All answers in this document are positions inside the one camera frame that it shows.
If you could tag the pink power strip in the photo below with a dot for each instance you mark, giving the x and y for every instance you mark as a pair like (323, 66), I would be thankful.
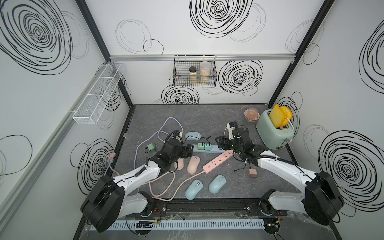
(218, 161)

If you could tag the grey cable duct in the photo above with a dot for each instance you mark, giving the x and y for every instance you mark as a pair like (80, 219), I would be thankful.
(231, 224)

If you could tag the light green charger cube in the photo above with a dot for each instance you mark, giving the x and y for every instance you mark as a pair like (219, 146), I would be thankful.
(201, 146)

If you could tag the pink mouse upright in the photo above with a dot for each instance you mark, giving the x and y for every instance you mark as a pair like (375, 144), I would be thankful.
(179, 164)

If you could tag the white lid tall jar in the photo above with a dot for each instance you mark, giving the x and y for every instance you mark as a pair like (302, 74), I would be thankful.
(205, 72)

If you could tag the pink glass bowl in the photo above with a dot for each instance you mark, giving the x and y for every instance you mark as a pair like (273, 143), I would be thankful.
(251, 114)

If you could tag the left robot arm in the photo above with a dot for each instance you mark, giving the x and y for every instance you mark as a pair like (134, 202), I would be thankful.
(111, 198)

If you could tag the pink charger plug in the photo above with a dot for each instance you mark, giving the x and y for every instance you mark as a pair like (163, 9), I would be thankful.
(253, 173)

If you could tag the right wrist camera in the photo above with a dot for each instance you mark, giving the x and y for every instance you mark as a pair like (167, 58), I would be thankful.
(230, 127)

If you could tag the blue power strip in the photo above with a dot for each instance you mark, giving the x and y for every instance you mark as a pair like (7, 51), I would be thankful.
(215, 150)

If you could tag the blue mouse behind strip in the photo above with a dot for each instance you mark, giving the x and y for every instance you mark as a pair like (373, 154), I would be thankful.
(193, 136)

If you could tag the white wire shelf basket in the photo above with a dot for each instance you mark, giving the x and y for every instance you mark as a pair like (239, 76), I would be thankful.
(101, 90)

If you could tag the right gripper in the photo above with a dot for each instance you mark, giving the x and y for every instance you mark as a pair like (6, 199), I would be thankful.
(223, 140)

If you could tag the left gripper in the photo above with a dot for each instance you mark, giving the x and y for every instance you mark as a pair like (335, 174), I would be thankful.
(189, 151)

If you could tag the pink mouse sideways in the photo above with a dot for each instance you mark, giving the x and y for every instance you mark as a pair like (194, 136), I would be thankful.
(193, 164)

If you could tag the black wire basket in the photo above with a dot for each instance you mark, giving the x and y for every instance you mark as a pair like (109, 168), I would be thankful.
(197, 71)

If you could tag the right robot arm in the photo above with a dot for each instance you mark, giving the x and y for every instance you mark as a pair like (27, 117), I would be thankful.
(319, 196)

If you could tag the brown lid spice jar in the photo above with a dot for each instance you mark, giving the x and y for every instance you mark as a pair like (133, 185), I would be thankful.
(193, 75)

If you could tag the green charger plug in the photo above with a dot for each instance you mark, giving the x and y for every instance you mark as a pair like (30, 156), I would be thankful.
(152, 147)

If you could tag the mint green toaster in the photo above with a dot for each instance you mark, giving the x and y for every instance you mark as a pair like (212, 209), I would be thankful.
(273, 138)

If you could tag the light blue mouse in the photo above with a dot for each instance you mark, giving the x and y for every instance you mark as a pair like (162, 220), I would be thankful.
(217, 183)
(192, 191)

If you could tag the yellow toast slice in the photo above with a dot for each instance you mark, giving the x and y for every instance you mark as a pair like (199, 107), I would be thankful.
(280, 116)

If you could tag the teal charger cube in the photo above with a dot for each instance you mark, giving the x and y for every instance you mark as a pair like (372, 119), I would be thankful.
(208, 147)

